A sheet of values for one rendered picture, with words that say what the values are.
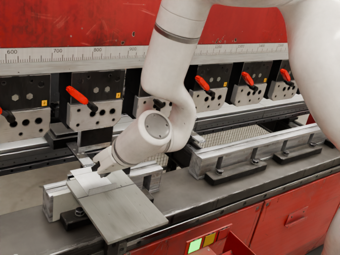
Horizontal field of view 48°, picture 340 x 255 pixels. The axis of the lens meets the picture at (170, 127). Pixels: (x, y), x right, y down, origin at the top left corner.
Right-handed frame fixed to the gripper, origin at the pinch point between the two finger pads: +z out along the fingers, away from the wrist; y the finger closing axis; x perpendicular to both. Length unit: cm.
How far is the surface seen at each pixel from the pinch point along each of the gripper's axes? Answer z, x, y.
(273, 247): 45, 46, -94
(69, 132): 20.5, -19.8, -1.5
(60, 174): 174, -42, -47
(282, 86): -10, -14, -76
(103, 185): 5.7, 3.0, -1.1
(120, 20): -27.5, -29.5, -3.0
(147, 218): -5.1, 16.3, -5.4
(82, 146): 2.6, -8.6, 2.9
